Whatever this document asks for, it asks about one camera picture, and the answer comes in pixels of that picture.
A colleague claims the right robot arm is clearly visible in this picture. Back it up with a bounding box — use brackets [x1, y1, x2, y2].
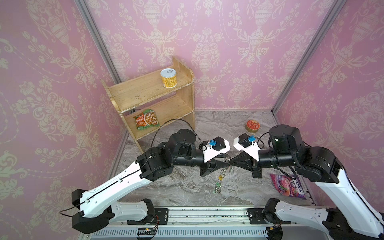
[231, 125, 384, 240]

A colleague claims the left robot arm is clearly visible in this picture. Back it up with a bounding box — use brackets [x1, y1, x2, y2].
[72, 129, 230, 234]

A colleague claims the red round tin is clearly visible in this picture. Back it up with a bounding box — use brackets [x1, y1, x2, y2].
[245, 120, 261, 133]

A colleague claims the purple candy bag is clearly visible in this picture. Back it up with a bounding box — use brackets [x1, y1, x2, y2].
[270, 174, 306, 200]

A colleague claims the orange green snack packet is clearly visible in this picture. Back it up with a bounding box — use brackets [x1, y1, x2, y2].
[134, 109, 160, 131]

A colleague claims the wooden two-tier shelf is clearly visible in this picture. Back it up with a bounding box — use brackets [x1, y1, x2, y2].
[101, 57, 195, 153]

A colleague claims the yellow tin can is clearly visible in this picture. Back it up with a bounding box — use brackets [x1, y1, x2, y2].
[160, 68, 177, 88]

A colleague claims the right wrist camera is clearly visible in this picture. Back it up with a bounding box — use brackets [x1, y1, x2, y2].
[233, 133, 261, 162]

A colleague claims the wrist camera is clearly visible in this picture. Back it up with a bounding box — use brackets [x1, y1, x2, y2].
[233, 133, 261, 162]
[202, 137, 230, 163]

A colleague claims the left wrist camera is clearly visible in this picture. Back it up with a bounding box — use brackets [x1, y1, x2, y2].
[202, 137, 230, 163]

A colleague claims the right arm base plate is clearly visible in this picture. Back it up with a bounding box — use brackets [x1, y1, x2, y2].
[246, 208, 291, 225]

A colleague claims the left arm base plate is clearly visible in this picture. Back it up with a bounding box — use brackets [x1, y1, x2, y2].
[127, 208, 170, 225]

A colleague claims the aluminium front rail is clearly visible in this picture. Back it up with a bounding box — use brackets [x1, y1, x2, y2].
[79, 206, 330, 240]

